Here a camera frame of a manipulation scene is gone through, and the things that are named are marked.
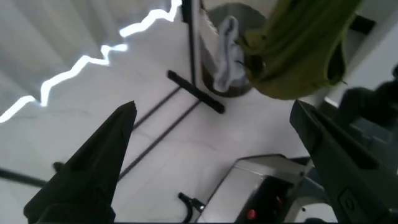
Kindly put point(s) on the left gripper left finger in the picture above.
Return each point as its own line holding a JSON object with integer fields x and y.
{"x": 90, "y": 174}

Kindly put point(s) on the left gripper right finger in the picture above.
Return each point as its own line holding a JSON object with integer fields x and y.
{"x": 351, "y": 174}

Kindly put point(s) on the green printed shirt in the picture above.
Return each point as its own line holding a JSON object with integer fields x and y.
{"x": 298, "y": 56}

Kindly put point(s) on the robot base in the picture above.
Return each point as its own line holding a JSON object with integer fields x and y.
{"x": 236, "y": 193}

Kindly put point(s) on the black clothes rack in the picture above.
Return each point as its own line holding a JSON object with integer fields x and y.
{"x": 199, "y": 93}

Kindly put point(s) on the white laundry basket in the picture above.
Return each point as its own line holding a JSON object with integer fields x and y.
{"x": 245, "y": 12}

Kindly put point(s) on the white curtain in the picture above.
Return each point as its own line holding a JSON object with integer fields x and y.
{"x": 46, "y": 37}

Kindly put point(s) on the pale grey shorts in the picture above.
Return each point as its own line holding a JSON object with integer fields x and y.
{"x": 228, "y": 62}

